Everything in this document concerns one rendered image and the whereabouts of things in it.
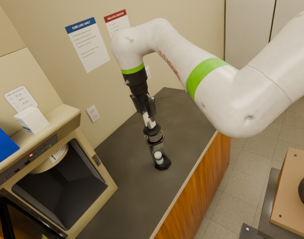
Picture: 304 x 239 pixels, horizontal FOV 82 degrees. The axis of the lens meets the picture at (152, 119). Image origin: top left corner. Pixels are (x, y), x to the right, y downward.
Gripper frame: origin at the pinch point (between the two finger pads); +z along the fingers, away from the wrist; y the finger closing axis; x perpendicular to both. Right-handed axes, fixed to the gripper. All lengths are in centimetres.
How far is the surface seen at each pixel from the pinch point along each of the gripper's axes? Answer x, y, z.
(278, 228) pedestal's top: -5, 58, 33
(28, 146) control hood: -42.5, -1.7, -23.8
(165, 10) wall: 108, -56, -28
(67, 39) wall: 9, -56, -37
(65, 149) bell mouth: -33.8, -16.8, -5.8
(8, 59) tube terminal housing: -31, -13, -43
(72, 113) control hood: -27.8, -2.7, -24.0
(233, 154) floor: 100, 12, 128
